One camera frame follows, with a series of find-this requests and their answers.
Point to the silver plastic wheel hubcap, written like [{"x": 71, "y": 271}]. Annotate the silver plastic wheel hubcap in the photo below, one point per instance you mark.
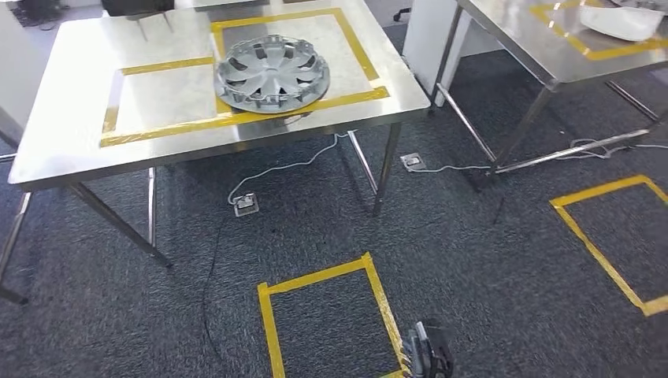
[{"x": 271, "y": 73}]

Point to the stainless steel workbench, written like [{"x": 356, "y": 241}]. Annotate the stainless steel workbench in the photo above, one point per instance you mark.
[{"x": 172, "y": 104}]

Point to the white plastic part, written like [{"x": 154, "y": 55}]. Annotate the white plastic part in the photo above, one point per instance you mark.
[{"x": 621, "y": 22}]

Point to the metal floor socket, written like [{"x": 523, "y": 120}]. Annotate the metal floor socket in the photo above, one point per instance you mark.
[
  {"x": 246, "y": 204},
  {"x": 413, "y": 161}
]

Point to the yellow floor tape marking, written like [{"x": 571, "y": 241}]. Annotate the yellow floor tape marking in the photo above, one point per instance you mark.
[{"x": 271, "y": 323}]

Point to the black office chair base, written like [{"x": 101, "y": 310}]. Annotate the black office chair base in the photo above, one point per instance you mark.
[{"x": 402, "y": 14}]

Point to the black robot foot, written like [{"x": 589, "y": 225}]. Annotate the black robot foot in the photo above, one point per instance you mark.
[{"x": 430, "y": 352}]

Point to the steel bench white side panel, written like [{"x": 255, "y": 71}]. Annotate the steel bench white side panel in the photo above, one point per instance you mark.
[{"x": 522, "y": 47}]

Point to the thin metal floor bar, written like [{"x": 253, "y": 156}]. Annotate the thin metal floor bar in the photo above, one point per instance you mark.
[{"x": 574, "y": 151}]

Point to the black carry bag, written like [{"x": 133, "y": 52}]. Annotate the black carry bag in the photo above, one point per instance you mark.
[{"x": 138, "y": 6}]

